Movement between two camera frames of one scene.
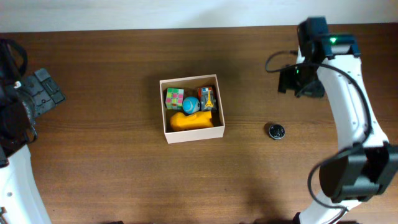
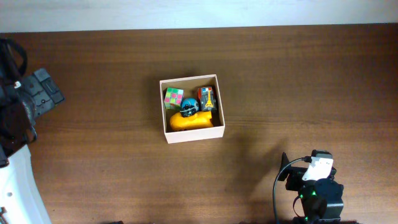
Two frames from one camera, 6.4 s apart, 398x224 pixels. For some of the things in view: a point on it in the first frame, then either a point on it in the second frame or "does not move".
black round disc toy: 277,132 to 188,111
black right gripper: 288,81 to 296,173
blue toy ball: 191,105 does not move
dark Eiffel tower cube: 206,98 does not move
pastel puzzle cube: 174,99 does not move
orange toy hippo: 181,120 does not move
